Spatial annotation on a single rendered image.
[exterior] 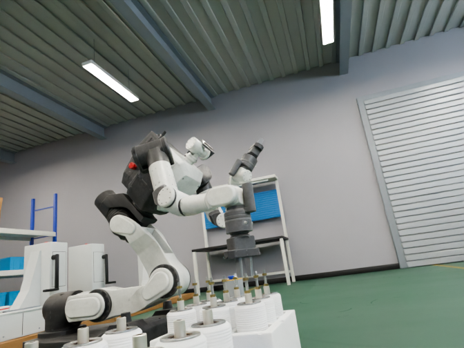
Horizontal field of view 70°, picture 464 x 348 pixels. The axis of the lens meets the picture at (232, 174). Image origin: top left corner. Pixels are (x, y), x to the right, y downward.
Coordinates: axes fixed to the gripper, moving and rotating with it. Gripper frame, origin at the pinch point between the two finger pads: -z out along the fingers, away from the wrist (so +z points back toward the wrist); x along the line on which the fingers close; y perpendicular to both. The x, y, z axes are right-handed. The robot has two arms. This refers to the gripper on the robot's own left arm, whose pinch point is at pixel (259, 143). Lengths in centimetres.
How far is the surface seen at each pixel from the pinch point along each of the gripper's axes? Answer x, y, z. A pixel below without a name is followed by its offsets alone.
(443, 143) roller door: -236, -307, -314
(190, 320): 55, -1, 94
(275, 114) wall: -403, -63, -279
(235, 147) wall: -450, -35, -190
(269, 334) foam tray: 76, -17, 85
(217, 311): 63, -5, 87
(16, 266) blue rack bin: -471, 165, 197
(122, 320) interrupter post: 77, 19, 100
